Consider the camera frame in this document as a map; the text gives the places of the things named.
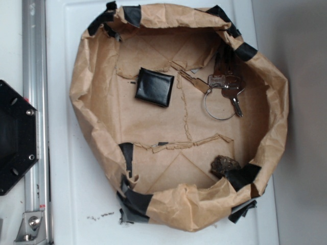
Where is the black square box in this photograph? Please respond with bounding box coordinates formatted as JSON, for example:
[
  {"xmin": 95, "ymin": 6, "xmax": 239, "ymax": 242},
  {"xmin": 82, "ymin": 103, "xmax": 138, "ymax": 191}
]
[{"xmin": 135, "ymin": 68, "xmax": 175, "ymax": 107}]

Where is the brown paper bag tray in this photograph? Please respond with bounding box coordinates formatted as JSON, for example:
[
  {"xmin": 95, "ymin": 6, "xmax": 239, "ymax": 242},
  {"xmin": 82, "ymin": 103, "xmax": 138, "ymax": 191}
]
[{"xmin": 69, "ymin": 2, "xmax": 289, "ymax": 231}]

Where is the silver key square head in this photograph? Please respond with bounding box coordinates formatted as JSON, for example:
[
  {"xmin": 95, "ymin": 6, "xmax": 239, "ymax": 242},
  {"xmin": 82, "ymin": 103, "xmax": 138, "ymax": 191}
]
[{"xmin": 208, "ymin": 51, "xmax": 226, "ymax": 88}]

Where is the dark brown rock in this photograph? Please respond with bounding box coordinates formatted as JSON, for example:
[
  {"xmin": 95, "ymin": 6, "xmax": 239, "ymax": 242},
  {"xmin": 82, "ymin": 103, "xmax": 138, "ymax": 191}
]
[{"xmin": 210, "ymin": 155, "xmax": 241, "ymax": 179}]

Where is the silver key round head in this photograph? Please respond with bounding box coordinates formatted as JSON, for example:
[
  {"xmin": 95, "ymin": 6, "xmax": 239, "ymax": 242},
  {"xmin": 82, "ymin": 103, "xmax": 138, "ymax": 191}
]
[{"xmin": 221, "ymin": 58, "xmax": 245, "ymax": 117}]

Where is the brass key on ring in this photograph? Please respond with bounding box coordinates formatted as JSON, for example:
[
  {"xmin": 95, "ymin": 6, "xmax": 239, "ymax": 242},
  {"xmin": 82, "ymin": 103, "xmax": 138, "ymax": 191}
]
[{"xmin": 178, "ymin": 70, "xmax": 210, "ymax": 94}]

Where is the aluminium extrusion rail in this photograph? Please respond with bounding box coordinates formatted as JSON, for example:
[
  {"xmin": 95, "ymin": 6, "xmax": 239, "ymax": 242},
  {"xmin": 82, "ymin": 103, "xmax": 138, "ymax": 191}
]
[{"xmin": 22, "ymin": 1, "xmax": 53, "ymax": 244}]

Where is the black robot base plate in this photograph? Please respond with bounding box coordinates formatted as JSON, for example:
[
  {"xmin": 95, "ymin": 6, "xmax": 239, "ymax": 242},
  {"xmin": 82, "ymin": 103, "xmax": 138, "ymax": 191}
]
[{"xmin": 0, "ymin": 80, "xmax": 38, "ymax": 196}]

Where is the metal corner bracket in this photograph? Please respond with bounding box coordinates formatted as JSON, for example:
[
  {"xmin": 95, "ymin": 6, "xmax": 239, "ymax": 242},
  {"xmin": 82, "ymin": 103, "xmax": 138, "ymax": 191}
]
[{"xmin": 13, "ymin": 211, "xmax": 48, "ymax": 244}]

